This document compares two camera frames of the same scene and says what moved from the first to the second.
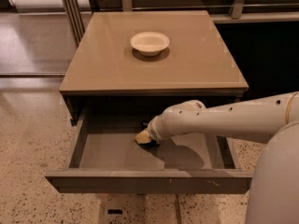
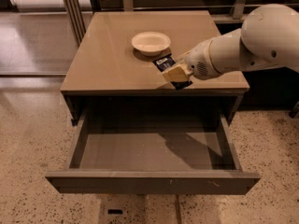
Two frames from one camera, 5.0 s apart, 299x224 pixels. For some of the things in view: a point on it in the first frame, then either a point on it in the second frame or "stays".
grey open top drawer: [106, 159] stays
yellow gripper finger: [143, 136] → [178, 73]
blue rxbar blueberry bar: [154, 143] → [166, 61]
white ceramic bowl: [149, 44] stays
